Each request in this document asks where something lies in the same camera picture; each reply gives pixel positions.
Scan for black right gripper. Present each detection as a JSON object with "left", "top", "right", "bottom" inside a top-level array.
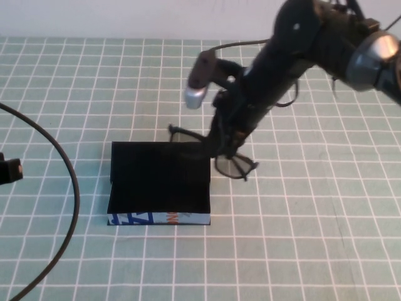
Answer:
[{"left": 209, "top": 88, "right": 255, "bottom": 161}]

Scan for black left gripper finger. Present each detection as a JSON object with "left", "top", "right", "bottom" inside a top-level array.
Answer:
[{"left": 0, "top": 151, "right": 24, "bottom": 186}]

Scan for black frame glasses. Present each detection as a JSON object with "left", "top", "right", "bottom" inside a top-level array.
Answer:
[{"left": 168, "top": 124, "right": 259, "bottom": 182}]

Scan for green white checked tablecloth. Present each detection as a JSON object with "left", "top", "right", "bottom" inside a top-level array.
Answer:
[{"left": 0, "top": 36, "right": 401, "bottom": 301}]

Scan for thick black curved cable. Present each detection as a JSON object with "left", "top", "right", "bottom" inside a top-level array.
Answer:
[{"left": 0, "top": 102, "right": 80, "bottom": 301}]

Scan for grey silver wrist camera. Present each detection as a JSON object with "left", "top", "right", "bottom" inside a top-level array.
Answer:
[{"left": 184, "top": 49, "right": 220, "bottom": 110}]

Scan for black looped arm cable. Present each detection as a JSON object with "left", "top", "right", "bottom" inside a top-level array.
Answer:
[{"left": 274, "top": 77, "right": 300, "bottom": 108}]

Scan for thin black camera cable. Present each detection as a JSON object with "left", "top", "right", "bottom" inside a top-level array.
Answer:
[{"left": 211, "top": 38, "right": 272, "bottom": 55}]

